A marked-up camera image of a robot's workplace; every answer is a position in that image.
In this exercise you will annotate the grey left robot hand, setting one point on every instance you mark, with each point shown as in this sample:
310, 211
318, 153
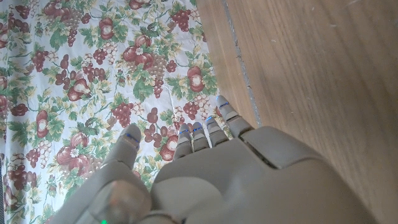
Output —
236, 183

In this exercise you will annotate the grey tape outline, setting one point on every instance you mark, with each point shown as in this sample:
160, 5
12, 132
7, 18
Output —
241, 62

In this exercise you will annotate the fruit print backdrop cloth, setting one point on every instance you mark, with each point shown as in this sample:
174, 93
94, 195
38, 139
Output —
93, 93

